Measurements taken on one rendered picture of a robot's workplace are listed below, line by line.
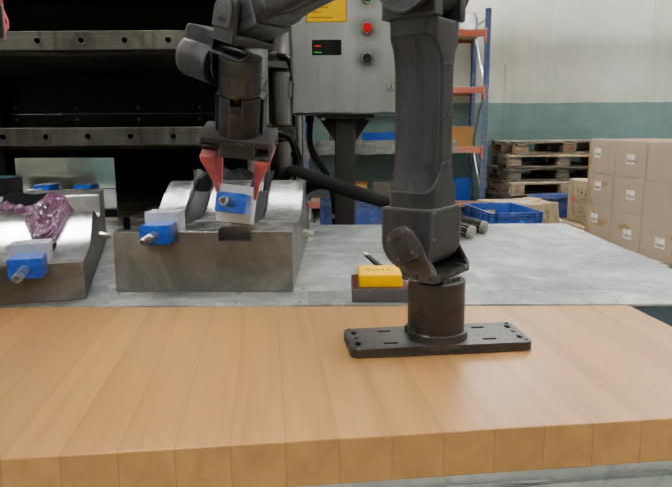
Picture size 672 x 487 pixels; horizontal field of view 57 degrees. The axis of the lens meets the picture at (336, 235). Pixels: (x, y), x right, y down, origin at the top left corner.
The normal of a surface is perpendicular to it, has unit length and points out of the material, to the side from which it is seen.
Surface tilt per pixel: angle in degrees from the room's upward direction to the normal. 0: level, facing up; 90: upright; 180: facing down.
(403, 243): 90
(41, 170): 90
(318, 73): 90
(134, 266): 90
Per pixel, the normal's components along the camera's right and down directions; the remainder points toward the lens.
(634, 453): 0.11, 0.17
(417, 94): -0.56, 0.15
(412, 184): -0.55, -0.07
